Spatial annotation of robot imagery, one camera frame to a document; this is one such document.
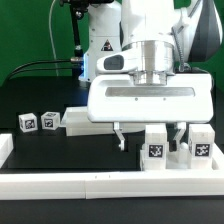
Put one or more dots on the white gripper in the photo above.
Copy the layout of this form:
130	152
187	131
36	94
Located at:
185	98

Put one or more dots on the white chair seat block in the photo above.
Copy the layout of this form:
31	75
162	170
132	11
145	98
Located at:
174	159

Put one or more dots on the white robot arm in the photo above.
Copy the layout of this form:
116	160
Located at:
150	81

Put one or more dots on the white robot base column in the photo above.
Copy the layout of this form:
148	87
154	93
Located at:
104	37

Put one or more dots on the white tagged cube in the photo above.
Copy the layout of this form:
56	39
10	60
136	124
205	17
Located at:
28	122
50	120

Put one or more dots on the white left fence piece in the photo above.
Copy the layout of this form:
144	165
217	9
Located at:
6	147

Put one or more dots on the white L-shaped fence rail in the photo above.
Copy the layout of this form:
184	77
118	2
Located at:
171	182

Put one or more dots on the white chair back frame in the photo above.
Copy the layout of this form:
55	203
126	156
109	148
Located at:
77	126

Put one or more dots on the white flat base plate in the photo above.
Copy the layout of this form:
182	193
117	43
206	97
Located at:
72	112

